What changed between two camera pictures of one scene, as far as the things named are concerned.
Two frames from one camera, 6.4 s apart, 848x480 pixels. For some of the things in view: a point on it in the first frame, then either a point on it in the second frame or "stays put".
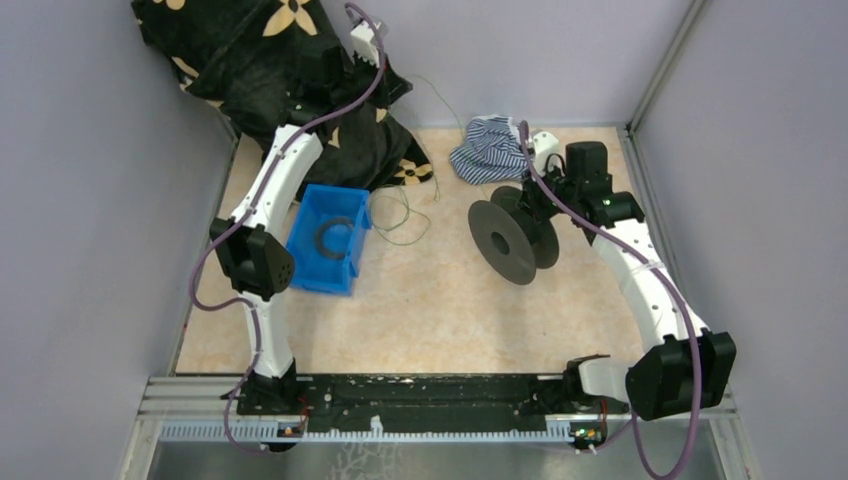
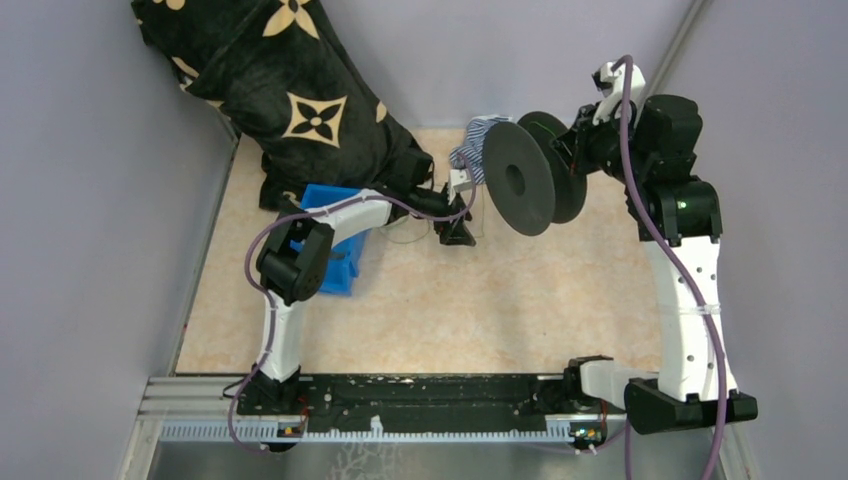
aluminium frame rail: (213, 401) stays put
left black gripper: (392, 88) → (463, 234)
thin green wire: (455, 109) → (482, 207)
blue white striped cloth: (493, 151) stays put
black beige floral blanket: (263, 65) stays put
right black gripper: (531, 192) → (574, 141)
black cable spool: (511, 240) → (529, 181)
